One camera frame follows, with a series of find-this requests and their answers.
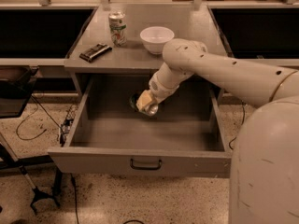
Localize white bowl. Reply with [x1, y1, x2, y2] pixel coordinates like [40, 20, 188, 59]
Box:
[140, 26, 175, 55]

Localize black drawer handle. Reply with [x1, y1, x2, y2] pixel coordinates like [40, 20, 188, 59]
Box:
[130, 159, 163, 171]

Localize black snack bar wrapper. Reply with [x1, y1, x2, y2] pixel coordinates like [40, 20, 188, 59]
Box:
[79, 43, 112, 63]

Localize black tripod stand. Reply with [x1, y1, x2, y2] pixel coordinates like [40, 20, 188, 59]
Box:
[0, 133, 64, 217]

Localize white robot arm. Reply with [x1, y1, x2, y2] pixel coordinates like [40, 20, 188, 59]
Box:
[136, 38, 299, 224]

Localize grey cabinet counter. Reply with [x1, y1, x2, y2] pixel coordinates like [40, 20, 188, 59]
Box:
[64, 4, 227, 93]

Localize thin black floor cable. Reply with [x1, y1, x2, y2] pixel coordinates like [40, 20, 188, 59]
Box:
[15, 94, 64, 142]

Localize grey open drawer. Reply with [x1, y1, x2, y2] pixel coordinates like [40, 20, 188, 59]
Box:
[49, 75, 231, 178]

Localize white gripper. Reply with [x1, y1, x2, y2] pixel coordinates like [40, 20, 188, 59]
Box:
[136, 63, 192, 110]

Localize green soda can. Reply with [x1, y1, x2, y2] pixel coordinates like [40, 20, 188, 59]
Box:
[129, 93, 159, 117]

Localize power strip on floor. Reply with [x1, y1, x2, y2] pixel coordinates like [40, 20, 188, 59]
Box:
[59, 108, 76, 147]

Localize white green upright can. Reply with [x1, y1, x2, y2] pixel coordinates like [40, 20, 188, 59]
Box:
[108, 11, 127, 47]

